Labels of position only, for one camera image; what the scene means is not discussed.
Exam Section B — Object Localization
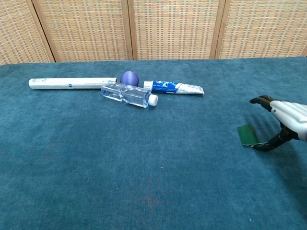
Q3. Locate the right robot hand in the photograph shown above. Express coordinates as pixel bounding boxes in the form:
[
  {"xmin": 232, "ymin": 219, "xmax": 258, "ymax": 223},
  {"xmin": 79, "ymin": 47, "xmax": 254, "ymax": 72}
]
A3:
[{"xmin": 249, "ymin": 95, "xmax": 307, "ymax": 152}]

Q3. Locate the dark green card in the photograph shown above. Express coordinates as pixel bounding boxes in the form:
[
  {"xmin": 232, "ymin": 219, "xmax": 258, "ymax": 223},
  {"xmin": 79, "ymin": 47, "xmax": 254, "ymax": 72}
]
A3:
[{"xmin": 236, "ymin": 124, "xmax": 264, "ymax": 147}]

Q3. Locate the blue white toothpaste tube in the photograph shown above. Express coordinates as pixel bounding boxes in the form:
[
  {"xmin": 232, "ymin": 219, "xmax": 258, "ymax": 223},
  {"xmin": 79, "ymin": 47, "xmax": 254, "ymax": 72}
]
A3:
[{"xmin": 143, "ymin": 80, "xmax": 205, "ymax": 95}]

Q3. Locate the woven folding screen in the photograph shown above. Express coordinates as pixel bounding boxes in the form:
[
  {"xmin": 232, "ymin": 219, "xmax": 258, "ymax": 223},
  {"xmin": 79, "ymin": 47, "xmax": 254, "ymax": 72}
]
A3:
[{"xmin": 0, "ymin": 0, "xmax": 307, "ymax": 65}]

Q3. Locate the clear plastic water bottle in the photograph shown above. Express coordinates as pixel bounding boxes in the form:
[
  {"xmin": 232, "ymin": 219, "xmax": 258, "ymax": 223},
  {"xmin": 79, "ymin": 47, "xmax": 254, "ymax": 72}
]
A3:
[{"xmin": 100, "ymin": 81, "xmax": 159, "ymax": 109}]

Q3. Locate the purple ball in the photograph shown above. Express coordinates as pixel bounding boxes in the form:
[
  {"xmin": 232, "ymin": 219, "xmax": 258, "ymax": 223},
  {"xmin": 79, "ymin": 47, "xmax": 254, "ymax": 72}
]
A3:
[{"xmin": 119, "ymin": 71, "xmax": 140, "ymax": 87}]

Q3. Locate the teal table cloth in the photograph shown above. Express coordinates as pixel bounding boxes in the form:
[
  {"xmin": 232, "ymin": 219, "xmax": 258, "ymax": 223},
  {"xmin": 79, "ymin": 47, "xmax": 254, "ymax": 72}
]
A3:
[{"xmin": 0, "ymin": 56, "xmax": 307, "ymax": 230}]

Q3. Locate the white wrap roll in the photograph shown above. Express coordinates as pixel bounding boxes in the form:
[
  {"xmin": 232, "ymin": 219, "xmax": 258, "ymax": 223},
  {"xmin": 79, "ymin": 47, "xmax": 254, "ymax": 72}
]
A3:
[{"xmin": 28, "ymin": 77, "xmax": 118, "ymax": 91}]

